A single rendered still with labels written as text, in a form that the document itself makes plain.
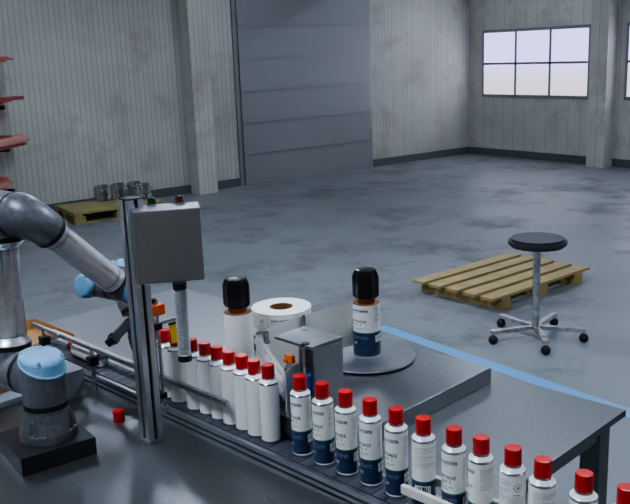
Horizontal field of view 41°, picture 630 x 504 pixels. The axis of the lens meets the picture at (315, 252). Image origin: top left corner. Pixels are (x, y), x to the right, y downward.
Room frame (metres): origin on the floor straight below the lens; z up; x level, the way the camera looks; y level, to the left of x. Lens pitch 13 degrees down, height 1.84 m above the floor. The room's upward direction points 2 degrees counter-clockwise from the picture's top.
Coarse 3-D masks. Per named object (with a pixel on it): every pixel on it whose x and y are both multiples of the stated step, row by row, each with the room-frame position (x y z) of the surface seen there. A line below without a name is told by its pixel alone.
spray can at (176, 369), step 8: (176, 344) 2.25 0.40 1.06; (168, 352) 2.25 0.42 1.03; (176, 352) 2.24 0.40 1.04; (168, 360) 2.25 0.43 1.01; (176, 360) 2.24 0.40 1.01; (176, 368) 2.24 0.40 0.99; (176, 376) 2.24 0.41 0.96; (184, 376) 2.25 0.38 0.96; (176, 392) 2.24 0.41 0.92; (184, 392) 2.25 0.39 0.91; (176, 400) 2.24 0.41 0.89; (184, 400) 2.25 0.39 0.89
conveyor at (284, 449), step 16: (64, 352) 2.72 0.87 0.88; (96, 368) 2.55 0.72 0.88; (112, 368) 2.55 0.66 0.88; (128, 384) 2.41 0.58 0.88; (208, 416) 2.15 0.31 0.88; (240, 432) 2.04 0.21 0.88; (272, 448) 1.94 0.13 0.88; (288, 448) 1.94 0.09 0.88; (304, 464) 1.85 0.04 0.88; (352, 480) 1.76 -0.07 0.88; (384, 480) 1.76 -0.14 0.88; (384, 496) 1.69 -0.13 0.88
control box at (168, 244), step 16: (144, 208) 2.10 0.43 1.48; (160, 208) 2.09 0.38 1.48; (176, 208) 2.08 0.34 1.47; (192, 208) 2.08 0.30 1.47; (144, 224) 2.06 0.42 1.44; (160, 224) 2.07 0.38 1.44; (176, 224) 2.08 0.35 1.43; (192, 224) 2.08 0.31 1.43; (144, 240) 2.06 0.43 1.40; (160, 240) 2.07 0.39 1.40; (176, 240) 2.07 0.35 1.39; (192, 240) 2.08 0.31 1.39; (144, 256) 2.06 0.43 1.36; (160, 256) 2.07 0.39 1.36; (176, 256) 2.07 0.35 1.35; (192, 256) 2.08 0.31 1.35; (144, 272) 2.06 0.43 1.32; (160, 272) 2.07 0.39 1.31; (176, 272) 2.07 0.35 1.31; (192, 272) 2.08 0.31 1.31
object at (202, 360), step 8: (200, 344) 2.17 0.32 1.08; (208, 344) 2.17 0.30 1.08; (200, 352) 2.17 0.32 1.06; (208, 352) 2.17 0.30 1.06; (200, 360) 2.16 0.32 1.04; (208, 360) 2.16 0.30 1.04; (200, 368) 2.16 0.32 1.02; (200, 376) 2.16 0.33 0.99; (208, 376) 2.16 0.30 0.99; (200, 384) 2.16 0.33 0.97; (208, 384) 2.15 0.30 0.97; (200, 400) 2.16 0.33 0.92; (208, 400) 2.15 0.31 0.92; (200, 408) 2.17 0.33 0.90; (208, 408) 2.15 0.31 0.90
